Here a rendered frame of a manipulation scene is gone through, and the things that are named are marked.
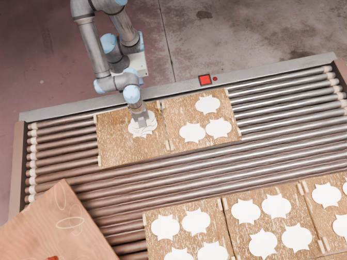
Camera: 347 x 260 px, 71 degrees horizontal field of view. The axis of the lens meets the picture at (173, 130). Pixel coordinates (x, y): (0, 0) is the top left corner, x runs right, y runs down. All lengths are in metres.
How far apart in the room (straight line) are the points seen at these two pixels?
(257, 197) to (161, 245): 0.54
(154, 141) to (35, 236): 0.75
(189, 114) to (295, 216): 0.77
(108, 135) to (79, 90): 1.48
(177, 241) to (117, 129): 0.70
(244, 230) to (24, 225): 1.08
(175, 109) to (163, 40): 1.67
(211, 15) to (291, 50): 1.02
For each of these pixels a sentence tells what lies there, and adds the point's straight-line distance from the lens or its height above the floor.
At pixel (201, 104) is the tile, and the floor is 0.94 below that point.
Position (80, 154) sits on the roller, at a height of 0.92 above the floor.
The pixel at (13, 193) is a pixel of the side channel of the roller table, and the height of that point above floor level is 0.95.
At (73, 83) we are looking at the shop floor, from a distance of 3.00.
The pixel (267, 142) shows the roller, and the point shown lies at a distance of 1.49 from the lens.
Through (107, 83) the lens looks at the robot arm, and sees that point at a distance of 1.26.
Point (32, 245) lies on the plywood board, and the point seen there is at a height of 1.04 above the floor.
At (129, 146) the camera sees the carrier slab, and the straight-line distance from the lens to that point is 1.44.
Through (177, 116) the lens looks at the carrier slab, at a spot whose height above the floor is 0.94.
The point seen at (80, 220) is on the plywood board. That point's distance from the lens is 1.33.
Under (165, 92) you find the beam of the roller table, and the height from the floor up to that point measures 0.92.
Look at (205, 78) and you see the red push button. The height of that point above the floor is 0.93.
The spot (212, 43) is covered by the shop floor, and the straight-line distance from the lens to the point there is 3.02.
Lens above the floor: 2.26
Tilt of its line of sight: 68 degrees down
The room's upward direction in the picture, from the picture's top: 10 degrees counter-clockwise
